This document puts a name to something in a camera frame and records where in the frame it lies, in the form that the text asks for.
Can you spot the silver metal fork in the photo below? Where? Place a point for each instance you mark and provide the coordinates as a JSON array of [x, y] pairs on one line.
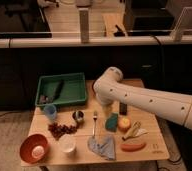
[[95, 117]]

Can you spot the small metal cup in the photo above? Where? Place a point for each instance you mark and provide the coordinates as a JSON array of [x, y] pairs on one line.
[[78, 116]]

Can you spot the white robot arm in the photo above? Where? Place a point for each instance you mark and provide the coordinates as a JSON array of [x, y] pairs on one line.
[[174, 107]]

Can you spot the green plastic tray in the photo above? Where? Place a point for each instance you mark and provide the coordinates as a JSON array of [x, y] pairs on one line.
[[61, 90]]

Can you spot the dark utensil in tray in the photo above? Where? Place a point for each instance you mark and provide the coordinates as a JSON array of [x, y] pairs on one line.
[[58, 89]]

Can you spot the small grey object in tray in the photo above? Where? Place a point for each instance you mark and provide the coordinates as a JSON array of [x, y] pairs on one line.
[[43, 99]]

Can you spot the black rectangular block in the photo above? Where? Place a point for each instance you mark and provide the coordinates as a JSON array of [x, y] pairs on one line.
[[122, 109]]

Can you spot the green sponge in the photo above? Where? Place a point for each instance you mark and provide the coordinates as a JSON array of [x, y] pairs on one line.
[[111, 123]]

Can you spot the orange peach fruit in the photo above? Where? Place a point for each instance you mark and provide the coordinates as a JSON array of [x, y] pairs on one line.
[[124, 124]]

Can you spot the light blue plastic cup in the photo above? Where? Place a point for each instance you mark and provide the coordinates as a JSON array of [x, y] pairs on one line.
[[50, 112]]

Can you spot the black object on far desk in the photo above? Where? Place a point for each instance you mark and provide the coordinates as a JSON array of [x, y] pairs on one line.
[[119, 32]]

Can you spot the dark red grape bunch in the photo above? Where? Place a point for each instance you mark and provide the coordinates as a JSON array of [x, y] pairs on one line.
[[57, 131]]

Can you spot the blue grey cloth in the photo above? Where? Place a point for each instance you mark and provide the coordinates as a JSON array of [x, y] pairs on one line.
[[105, 149]]

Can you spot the banana peel toy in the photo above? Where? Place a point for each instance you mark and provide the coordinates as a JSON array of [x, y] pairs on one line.
[[135, 131]]

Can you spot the white cup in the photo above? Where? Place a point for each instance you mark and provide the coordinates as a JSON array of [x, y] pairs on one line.
[[67, 144]]

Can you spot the orange sausage toy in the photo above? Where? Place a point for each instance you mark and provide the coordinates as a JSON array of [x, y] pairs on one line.
[[132, 147]]

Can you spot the red bowl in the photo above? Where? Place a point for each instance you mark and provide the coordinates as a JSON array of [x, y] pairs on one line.
[[29, 143]]

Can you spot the white egg object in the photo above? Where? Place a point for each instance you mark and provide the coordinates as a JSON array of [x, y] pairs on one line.
[[38, 152]]

